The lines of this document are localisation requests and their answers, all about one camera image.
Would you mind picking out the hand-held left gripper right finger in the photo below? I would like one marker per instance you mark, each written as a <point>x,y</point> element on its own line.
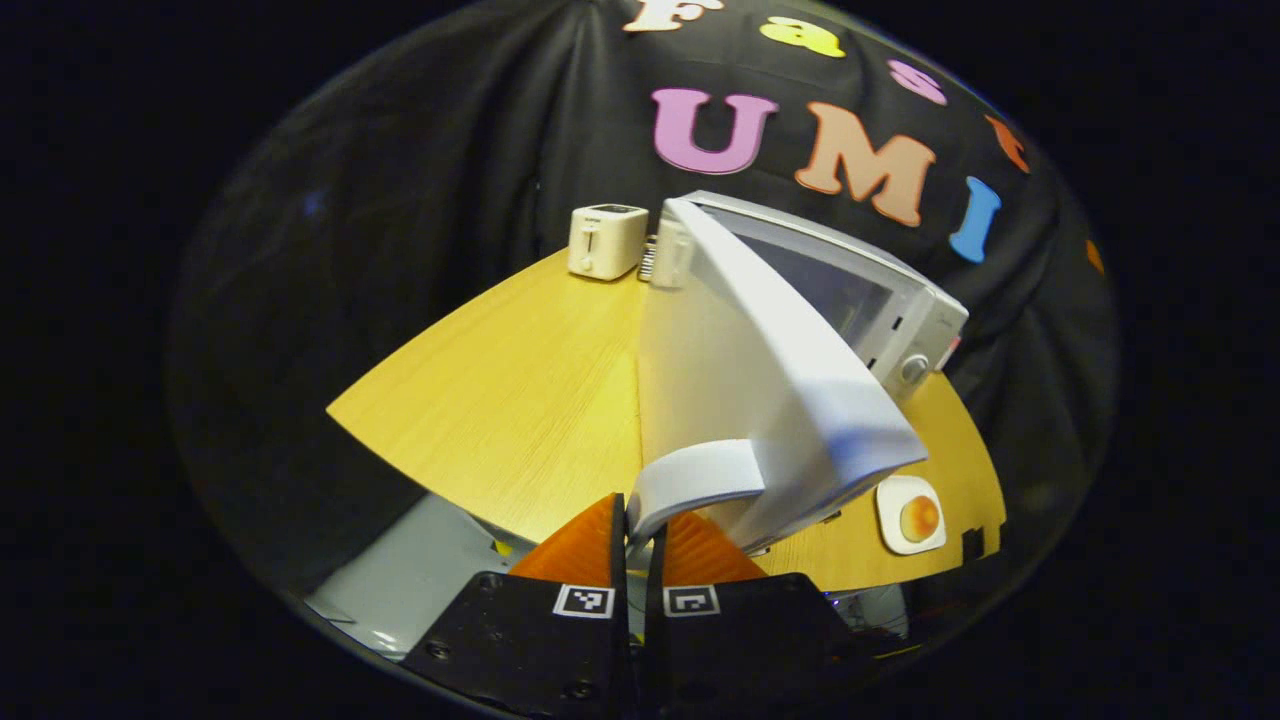
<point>655,650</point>

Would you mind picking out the round brown bread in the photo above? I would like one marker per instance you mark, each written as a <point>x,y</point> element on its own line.
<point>920,518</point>

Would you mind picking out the black backdrop cloth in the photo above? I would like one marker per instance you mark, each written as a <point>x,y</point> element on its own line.
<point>400,250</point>

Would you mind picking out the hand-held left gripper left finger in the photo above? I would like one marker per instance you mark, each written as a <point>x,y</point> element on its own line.
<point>618,650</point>

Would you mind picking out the white plate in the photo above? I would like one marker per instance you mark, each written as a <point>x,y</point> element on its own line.
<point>890,525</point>

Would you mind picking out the white microwave oven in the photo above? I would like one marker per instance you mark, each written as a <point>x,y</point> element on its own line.
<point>720,350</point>

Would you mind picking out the white toaster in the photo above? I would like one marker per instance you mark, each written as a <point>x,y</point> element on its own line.
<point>600,240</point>

